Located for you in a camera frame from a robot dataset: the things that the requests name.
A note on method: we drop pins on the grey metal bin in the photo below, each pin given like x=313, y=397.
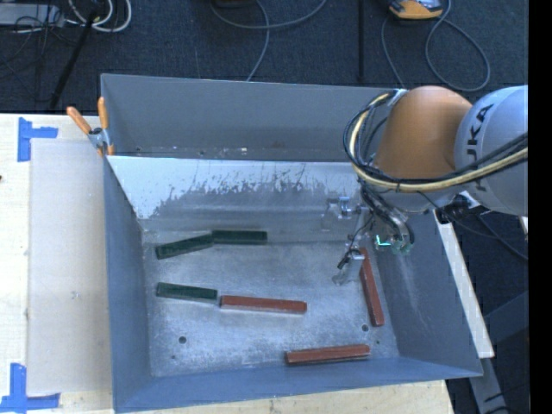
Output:
x=259, y=270

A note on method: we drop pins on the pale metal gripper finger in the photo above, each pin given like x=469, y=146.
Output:
x=338, y=210
x=351, y=267

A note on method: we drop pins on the black cylinder on white bracket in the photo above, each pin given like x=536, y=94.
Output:
x=450, y=211

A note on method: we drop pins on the red-brown flat block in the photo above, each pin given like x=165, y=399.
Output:
x=263, y=304
x=371, y=291
x=328, y=354

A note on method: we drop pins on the dark green flat block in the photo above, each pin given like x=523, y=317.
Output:
x=240, y=236
x=184, y=246
x=186, y=292

